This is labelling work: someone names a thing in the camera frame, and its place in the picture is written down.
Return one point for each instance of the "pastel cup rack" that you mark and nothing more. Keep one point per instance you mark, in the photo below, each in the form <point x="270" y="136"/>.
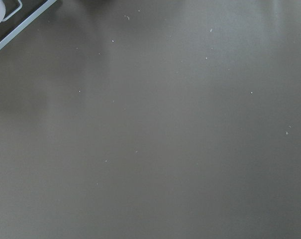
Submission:
<point x="20" y="14"/>

